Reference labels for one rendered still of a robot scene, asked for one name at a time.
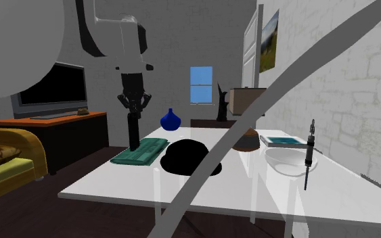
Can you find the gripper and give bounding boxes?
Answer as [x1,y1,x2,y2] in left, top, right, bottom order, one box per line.
[117,72,154,120]

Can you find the black upright cylinder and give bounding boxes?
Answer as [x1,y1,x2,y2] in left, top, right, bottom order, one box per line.
[127,112,141,152]

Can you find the blue vase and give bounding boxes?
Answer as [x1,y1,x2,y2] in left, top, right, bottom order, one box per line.
[159,108,182,132]

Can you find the green folded cloth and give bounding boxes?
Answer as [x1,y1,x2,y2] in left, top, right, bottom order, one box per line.
[110,137,171,167]

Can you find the blue window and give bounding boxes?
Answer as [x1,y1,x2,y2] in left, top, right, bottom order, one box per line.
[189,66,214,105]

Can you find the black hat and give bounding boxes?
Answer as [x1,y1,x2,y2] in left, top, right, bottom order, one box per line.
[159,139,223,177]

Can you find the dark cabinet with television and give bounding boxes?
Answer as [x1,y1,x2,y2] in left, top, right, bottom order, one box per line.
[0,62,110,176]

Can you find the white table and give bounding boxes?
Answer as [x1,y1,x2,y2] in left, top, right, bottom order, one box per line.
[57,126,381,238]

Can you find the brown and grey dome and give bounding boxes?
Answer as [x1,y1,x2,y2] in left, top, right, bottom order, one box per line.
[231,127,261,153]

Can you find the white door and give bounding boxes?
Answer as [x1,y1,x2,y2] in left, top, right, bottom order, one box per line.
[241,3,265,89]

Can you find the grey curved bar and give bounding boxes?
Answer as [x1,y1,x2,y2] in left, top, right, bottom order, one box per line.
[146,0,381,238]

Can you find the yellow green sofa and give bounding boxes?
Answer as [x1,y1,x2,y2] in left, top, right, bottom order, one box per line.
[0,117,49,208]

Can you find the white book with teal cover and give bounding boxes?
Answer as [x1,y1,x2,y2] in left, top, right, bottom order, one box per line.
[259,135,309,149]

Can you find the white bowl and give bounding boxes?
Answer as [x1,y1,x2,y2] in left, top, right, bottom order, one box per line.
[264,147,319,178]

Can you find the black corkscrew tool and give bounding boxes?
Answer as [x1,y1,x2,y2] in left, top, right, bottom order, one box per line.
[303,118,317,191]

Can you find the landscape wall picture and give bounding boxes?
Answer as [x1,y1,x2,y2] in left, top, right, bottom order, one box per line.
[259,8,280,74]

